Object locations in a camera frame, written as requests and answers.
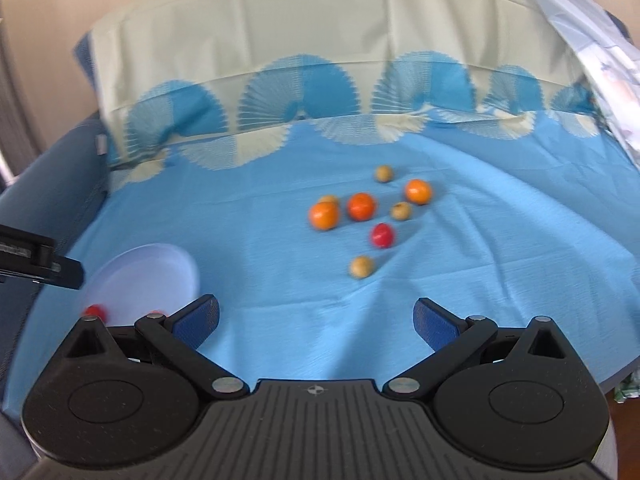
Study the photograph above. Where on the brown longan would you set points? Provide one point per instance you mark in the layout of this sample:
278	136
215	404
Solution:
384	173
361	266
401	210
330	199

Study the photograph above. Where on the green patterned cloth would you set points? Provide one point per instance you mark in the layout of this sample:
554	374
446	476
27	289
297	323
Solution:
629	389

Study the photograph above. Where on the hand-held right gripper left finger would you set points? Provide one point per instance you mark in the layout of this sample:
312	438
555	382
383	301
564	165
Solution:
197	322

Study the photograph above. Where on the red cherry tomato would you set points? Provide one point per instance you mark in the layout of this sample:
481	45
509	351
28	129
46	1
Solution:
382	235
95	311

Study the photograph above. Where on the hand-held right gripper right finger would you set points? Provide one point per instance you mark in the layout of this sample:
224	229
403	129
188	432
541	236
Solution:
436	322

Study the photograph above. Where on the orange tangerine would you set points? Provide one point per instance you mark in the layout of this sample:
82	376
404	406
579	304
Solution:
419	191
361	206
324	215

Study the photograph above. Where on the pale blue printed quilt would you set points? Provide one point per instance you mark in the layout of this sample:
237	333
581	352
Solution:
595	45

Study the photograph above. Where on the light blue bed sheet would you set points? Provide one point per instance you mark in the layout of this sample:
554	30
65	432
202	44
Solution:
280	260

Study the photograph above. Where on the cream pillow with blue fans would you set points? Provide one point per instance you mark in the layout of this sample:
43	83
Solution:
300	25

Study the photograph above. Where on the white plastic plate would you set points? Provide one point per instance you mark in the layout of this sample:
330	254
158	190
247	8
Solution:
145	277

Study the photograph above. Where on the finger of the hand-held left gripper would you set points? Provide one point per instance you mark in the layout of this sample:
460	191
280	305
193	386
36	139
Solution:
69	272

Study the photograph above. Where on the dark blue upholstered bed frame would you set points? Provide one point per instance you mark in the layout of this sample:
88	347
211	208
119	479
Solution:
45	195

